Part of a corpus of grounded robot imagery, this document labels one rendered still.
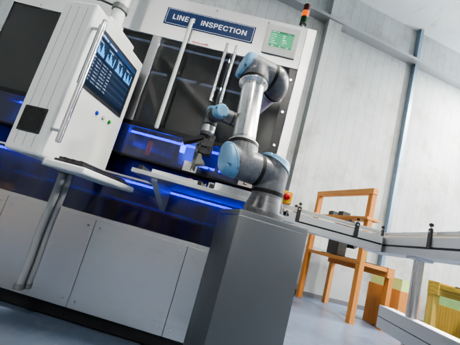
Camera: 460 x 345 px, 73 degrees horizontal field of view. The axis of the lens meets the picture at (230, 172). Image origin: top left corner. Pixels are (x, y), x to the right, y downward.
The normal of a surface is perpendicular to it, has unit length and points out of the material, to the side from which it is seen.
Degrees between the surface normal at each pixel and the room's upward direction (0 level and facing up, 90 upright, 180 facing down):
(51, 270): 90
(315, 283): 90
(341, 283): 90
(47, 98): 90
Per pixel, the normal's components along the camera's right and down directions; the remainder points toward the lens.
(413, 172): 0.28, -0.11
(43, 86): -0.15, -0.23
